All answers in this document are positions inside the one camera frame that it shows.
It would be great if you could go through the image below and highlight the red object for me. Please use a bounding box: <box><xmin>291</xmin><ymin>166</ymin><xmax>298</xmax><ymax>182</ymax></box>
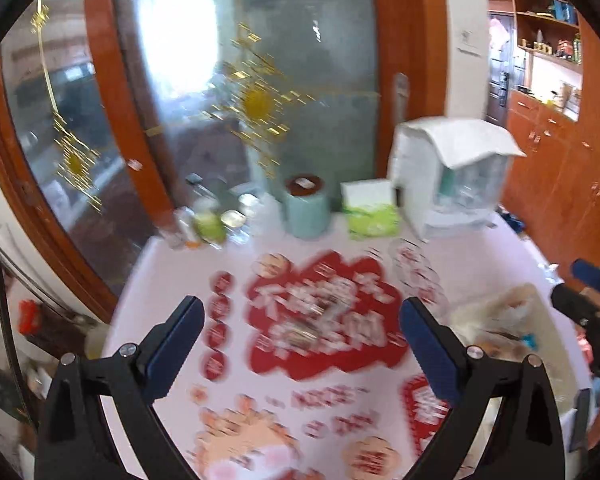
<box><xmin>19</xmin><ymin>300</ymin><xmax>42</xmax><ymax>336</ymax></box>

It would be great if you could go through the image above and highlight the green tissue pack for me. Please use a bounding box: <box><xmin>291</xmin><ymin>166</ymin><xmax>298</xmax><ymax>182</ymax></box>
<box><xmin>345</xmin><ymin>202</ymin><xmax>401</xmax><ymax>240</ymax></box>

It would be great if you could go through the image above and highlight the teal roll brown top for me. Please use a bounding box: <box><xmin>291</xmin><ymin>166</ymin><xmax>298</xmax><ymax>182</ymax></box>
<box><xmin>284</xmin><ymin>174</ymin><xmax>331</xmax><ymax>240</ymax></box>

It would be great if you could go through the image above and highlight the wooden wall cabinet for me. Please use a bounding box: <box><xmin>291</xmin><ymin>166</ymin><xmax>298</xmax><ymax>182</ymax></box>
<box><xmin>505</xmin><ymin>0</ymin><xmax>600</xmax><ymax>281</ymax></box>

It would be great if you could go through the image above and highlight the glass jar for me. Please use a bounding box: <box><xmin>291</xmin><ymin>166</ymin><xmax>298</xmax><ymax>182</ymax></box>
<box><xmin>221</xmin><ymin>209</ymin><xmax>248</xmax><ymax>241</ymax></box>

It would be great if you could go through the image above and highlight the pile of snack packets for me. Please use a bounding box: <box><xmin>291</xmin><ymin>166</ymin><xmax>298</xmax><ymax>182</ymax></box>
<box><xmin>452</xmin><ymin>290</ymin><xmax>541</xmax><ymax>357</ymax></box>

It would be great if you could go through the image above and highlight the clear bottle green label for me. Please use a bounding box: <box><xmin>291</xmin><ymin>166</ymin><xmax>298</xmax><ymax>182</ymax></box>
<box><xmin>192</xmin><ymin>197</ymin><xmax>227</xmax><ymax>250</ymax></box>

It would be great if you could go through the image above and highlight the silver door handle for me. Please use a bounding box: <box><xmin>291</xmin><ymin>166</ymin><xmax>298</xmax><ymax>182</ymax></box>
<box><xmin>392</xmin><ymin>72</ymin><xmax>410</xmax><ymax>127</ymax></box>

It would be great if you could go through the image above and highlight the wooden door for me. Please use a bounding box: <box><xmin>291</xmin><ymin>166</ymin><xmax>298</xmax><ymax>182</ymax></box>
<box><xmin>370</xmin><ymin>0</ymin><xmax>449</xmax><ymax>181</ymax></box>

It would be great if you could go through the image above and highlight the blue slipper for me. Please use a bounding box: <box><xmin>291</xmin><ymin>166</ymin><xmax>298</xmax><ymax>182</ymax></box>
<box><xmin>500</xmin><ymin>212</ymin><xmax>529</xmax><ymax>234</ymax></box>

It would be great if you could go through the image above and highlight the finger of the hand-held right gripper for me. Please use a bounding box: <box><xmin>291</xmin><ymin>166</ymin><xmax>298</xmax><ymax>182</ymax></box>
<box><xmin>551</xmin><ymin>284</ymin><xmax>600</xmax><ymax>329</ymax></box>
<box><xmin>570</xmin><ymin>259</ymin><xmax>600</xmax><ymax>291</ymax></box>

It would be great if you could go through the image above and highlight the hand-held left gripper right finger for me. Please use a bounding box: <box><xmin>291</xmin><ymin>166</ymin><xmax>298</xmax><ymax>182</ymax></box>
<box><xmin>399</xmin><ymin>297</ymin><xmax>566</xmax><ymax>480</ymax></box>

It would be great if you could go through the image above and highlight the white plastic bin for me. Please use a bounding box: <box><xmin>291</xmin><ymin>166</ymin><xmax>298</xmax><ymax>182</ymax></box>
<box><xmin>442</xmin><ymin>282</ymin><xmax>591</xmax><ymax>466</ymax></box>

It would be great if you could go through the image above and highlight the glass door gold ornament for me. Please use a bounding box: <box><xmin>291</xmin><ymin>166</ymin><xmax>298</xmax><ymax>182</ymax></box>
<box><xmin>0</xmin><ymin>10</ymin><xmax>148</xmax><ymax>291</ymax></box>
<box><xmin>112</xmin><ymin>0</ymin><xmax>381</xmax><ymax>198</ymax></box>

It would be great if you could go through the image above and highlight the white light switch panel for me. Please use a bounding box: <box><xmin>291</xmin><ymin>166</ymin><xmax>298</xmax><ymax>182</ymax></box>
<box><xmin>455</xmin><ymin>27</ymin><xmax>482</xmax><ymax>56</ymax></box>

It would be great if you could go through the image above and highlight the white water dispenser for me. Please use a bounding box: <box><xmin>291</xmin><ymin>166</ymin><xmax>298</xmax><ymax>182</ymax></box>
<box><xmin>387</xmin><ymin>117</ymin><xmax>527</xmax><ymax>240</ymax></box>

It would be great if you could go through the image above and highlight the black cable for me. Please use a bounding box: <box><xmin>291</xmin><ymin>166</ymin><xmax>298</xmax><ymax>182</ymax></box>
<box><xmin>0</xmin><ymin>215</ymin><xmax>27</xmax><ymax>411</ymax></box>

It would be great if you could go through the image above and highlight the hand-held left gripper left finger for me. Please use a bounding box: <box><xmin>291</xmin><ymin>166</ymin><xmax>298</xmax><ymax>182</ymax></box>
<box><xmin>32</xmin><ymin>296</ymin><xmax>206</xmax><ymax>480</ymax></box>

